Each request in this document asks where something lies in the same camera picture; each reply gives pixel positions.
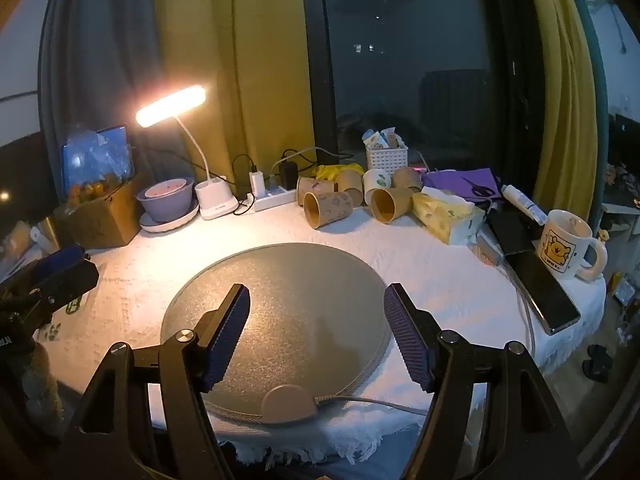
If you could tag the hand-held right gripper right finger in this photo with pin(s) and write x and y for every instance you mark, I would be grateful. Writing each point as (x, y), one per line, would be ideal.
(407, 340)

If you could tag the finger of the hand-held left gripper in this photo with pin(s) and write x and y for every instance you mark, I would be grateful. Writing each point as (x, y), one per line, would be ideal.
(75, 280)
(60, 260)

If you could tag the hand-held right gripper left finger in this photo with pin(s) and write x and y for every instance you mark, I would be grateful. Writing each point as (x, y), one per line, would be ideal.
(227, 340)

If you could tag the person's left forearm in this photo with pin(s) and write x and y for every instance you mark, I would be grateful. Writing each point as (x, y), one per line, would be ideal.
(37, 390)

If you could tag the brown paper cup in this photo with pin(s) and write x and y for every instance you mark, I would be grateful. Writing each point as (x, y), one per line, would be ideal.
(350, 185)
(312, 187)
(332, 207)
(400, 202)
(406, 178)

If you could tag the white leaf print paper cup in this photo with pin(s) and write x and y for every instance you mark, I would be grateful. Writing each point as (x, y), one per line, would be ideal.
(375, 181)

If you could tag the cardboard box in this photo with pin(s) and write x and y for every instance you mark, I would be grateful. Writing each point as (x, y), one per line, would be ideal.
(100, 222)

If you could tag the pile of small oranges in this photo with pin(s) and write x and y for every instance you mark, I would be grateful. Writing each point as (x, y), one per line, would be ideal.
(87, 190)

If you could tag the round grey heating mat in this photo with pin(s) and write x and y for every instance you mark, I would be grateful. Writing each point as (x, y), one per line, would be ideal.
(300, 285)

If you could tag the clear plastic bag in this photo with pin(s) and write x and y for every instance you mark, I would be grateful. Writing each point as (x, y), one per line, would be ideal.
(80, 155)

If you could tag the white plate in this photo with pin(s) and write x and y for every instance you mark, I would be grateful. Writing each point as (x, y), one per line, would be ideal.
(170, 226)

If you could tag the purple bowl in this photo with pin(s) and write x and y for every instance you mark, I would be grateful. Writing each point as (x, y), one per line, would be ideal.
(165, 205)

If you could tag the yellow tissue box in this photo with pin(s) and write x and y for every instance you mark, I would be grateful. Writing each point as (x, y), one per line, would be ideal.
(440, 221)

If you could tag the white desk lamp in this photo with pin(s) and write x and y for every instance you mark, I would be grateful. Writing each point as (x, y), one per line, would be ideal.
(216, 201)

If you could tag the black smartphone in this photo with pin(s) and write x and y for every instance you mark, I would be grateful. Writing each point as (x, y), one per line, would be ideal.
(542, 290)

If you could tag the white power strip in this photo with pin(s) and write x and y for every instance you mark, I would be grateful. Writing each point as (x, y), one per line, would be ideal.
(272, 201)

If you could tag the black flat device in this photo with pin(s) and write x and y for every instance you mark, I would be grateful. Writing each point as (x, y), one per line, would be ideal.
(510, 232)

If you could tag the white charger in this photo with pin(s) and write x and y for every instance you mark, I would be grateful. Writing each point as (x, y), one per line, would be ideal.
(257, 183)

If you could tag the purple cloth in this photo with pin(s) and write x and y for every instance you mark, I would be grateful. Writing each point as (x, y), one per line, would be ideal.
(447, 180)

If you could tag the black scissors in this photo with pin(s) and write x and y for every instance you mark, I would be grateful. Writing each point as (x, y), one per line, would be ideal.
(480, 190)

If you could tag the black charger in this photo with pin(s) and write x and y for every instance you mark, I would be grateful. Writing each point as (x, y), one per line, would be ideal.
(288, 175)

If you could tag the white cartoon mug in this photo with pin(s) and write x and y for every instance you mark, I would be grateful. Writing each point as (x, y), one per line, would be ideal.
(560, 250)

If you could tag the white tube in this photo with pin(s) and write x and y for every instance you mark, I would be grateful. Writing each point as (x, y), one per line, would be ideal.
(522, 205)

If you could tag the white plastic basket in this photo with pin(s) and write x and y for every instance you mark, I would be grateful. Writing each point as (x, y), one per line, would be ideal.
(387, 160)

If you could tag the yellow cloth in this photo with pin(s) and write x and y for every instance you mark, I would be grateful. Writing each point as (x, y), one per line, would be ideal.
(340, 171)

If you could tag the black slipper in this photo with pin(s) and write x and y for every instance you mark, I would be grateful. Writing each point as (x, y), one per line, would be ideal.
(597, 360)

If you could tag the bundle of small sachets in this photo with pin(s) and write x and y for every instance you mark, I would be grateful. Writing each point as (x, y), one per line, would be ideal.
(382, 138)

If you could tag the grey curtain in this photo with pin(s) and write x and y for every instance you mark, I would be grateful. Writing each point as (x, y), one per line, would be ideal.
(95, 60)

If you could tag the yellow curtain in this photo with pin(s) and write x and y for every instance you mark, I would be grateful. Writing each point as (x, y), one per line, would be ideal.
(560, 85)
(235, 60)

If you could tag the black window frame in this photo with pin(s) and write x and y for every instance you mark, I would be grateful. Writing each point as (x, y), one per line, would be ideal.
(320, 60)

